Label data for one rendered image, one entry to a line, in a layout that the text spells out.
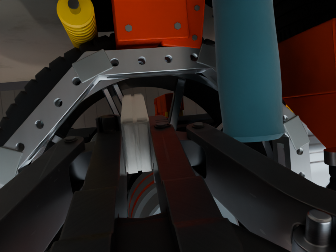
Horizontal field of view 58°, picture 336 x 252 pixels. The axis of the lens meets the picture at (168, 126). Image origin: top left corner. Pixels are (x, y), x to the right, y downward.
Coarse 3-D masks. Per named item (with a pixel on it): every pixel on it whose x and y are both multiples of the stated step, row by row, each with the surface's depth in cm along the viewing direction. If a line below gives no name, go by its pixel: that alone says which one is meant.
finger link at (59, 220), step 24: (72, 144) 14; (48, 168) 12; (0, 192) 10; (24, 192) 10; (48, 192) 11; (72, 192) 13; (0, 216) 9; (24, 216) 10; (48, 216) 11; (0, 240) 8; (24, 240) 10; (48, 240) 11
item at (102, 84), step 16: (112, 80) 57; (128, 80) 61; (144, 80) 67; (160, 80) 67; (176, 80) 63; (192, 80) 61; (208, 80) 61; (96, 96) 65; (112, 96) 60; (176, 96) 62; (192, 96) 79; (208, 96) 69; (80, 112) 72; (112, 112) 60; (176, 112) 62; (208, 112) 83; (64, 128) 66; (176, 128) 62; (48, 144) 57; (256, 144) 66; (32, 160) 55; (128, 176) 60; (240, 224) 67
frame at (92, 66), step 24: (144, 48) 50; (168, 48) 51; (192, 48) 51; (72, 72) 48; (96, 72) 48; (120, 72) 49; (144, 72) 50; (168, 72) 55; (192, 72) 56; (216, 72) 52; (48, 96) 47; (72, 96) 48; (48, 120) 47; (288, 120) 55; (24, 144) 47; (288, 144) 55; (0, 168) 46; (24, 168) 50; (288, 168) 56
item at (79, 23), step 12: (60, 0) 48; (72, 0) 46; (84, 0) 49; (60, 12) 48; (72, 12) 48; (84, 12) 49; (72, 24) 48; (84, 24) 49; (72, 36) 55; (84, 36) 54; (96, 36) 61
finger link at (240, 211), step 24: (216, 144) 13; (240, 144) 12; (216, 168) 13; (240, 168) 11; (264, 168) 10; (216, 192) 13; (240, 192) 11; (264, 192) 10; (288, 192) 9; (312, 192) 9; (240, 216) 11; (264, 216) 10; (288, 216) 9; (288, 240) 9
